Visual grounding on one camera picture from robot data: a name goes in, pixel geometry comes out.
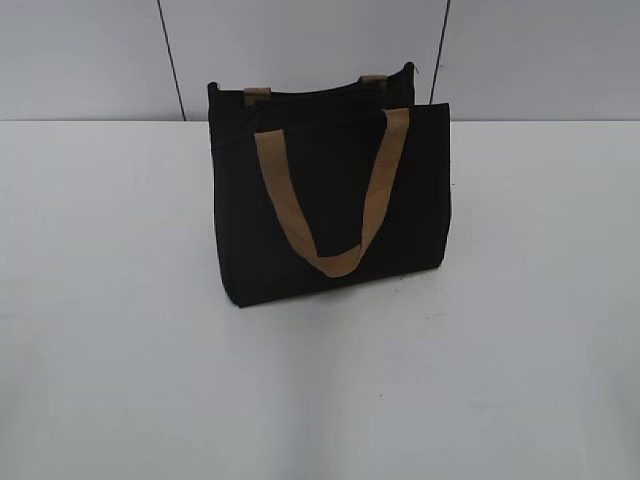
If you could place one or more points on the black tote bag tan handles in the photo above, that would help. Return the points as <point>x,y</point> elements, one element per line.
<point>320,190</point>

